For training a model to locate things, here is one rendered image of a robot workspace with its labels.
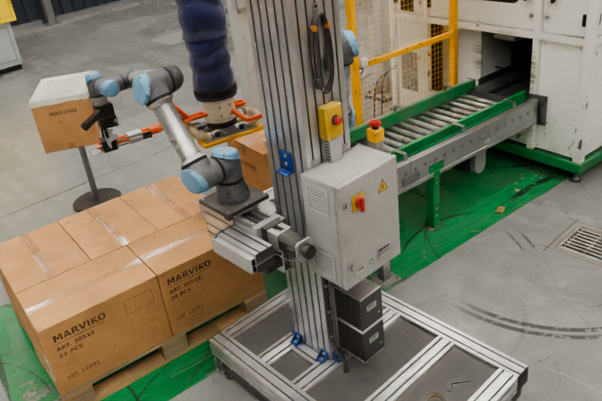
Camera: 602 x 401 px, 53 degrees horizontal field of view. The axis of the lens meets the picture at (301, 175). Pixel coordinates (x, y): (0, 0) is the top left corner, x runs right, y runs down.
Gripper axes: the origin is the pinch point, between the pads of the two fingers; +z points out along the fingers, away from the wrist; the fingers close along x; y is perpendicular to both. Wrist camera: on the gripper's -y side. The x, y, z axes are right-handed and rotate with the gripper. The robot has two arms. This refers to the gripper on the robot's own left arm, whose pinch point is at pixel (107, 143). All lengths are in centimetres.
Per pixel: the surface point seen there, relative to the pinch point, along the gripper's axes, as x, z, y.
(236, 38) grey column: 113, -5, 126
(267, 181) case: -16, 41, 74
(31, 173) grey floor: 299, 121, -24
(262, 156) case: -15, 26, 74
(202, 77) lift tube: -5, -21, 52
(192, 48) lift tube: -4, -36, 51
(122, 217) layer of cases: 47, 66, 5
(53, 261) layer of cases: 26, 66, -40
